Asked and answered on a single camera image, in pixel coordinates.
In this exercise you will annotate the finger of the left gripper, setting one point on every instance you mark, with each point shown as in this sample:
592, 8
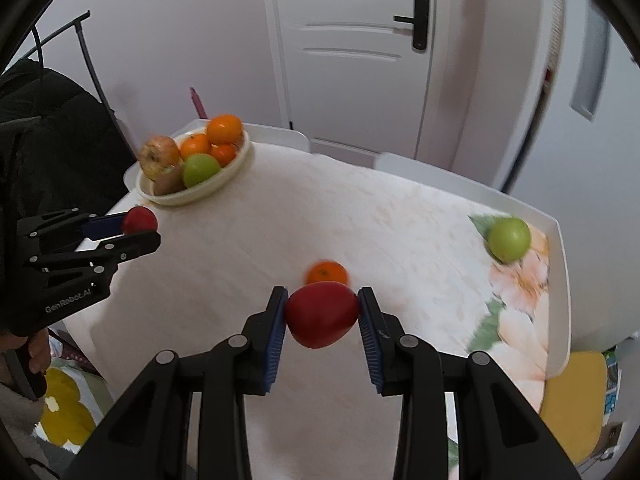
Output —
100, 228
111, 253

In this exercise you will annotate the person's left hand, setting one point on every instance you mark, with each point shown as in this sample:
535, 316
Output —
38, 348

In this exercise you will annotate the small mandarin orange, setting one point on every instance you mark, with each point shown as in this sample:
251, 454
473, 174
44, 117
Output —
224, 154

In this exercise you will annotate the medium orange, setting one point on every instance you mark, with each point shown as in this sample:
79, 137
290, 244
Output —
194, 144

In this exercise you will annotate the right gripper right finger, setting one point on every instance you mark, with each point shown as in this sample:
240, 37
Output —
500, 436

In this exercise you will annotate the large orange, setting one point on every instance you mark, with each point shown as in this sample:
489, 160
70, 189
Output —
224, 129

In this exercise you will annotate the small red tomato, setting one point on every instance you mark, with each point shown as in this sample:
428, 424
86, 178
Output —
139, 219

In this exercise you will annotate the yellow flower mat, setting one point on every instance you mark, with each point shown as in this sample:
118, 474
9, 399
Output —
75, 403

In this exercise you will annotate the white floral tablecloth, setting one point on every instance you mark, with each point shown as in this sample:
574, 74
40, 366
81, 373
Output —
220, 258

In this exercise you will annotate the cream duck-pattern bowl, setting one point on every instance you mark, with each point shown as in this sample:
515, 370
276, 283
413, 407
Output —
144, 186

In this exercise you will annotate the green apple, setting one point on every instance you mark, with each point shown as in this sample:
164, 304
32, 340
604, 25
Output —
509, 239
198, 168

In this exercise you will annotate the large red tomato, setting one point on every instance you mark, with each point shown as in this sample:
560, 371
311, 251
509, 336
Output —
320, 314

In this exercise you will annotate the black door handle lock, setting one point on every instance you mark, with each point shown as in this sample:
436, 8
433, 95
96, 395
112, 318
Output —
419, 20

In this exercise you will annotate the small tangerine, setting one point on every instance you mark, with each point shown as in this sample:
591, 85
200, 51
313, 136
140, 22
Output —
327, 271

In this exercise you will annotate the white tray table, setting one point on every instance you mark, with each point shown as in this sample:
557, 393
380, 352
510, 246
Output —
560, 329

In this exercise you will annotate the pink handled broom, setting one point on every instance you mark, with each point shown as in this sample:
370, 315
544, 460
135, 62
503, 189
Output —
198, 104

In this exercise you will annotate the black hanging garment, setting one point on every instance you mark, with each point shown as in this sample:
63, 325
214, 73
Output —
59, 148

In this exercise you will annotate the brown kiwi with sticker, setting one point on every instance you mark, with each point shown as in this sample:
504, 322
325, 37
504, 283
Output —
169, 181

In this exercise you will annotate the yellow-red apple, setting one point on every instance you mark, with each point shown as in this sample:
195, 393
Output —
157, 154

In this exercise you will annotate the yellow seat cushion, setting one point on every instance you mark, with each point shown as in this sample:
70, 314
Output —
573, 405

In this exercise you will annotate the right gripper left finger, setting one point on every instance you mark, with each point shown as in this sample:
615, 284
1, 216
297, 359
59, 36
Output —
185, 414

